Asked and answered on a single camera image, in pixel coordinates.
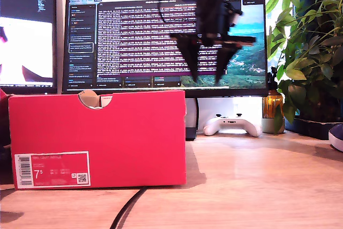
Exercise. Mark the red shoebox lid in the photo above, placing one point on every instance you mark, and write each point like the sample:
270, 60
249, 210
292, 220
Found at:
2, 103

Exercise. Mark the brown cardboard box insert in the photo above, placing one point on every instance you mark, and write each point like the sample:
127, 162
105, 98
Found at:
88, 99

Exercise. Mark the grey and black monitor stand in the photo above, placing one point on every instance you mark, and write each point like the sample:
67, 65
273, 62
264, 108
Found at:
190, 132

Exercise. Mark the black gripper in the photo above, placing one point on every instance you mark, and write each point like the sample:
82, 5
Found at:
213, 28

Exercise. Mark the red cardboard shoebox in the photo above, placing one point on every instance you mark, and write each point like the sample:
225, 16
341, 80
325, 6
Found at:
112, 137

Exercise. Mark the blue shoe with white stripes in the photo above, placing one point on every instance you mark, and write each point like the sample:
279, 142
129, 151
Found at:
337, 137

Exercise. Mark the wide black computer monitor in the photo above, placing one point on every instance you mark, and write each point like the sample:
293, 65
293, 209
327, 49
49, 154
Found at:
134, 38

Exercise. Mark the white game controller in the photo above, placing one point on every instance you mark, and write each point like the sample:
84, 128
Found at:
230, 125

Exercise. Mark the black monitor showing camera feed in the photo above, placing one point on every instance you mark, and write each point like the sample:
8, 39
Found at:
26, 3

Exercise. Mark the amber glass pump bottle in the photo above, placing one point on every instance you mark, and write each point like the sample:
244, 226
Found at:
272, 104

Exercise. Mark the pale green pot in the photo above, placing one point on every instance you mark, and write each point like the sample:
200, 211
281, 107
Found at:
268, 126

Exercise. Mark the green leafy houseplant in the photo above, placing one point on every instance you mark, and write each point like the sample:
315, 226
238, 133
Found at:
311, 52

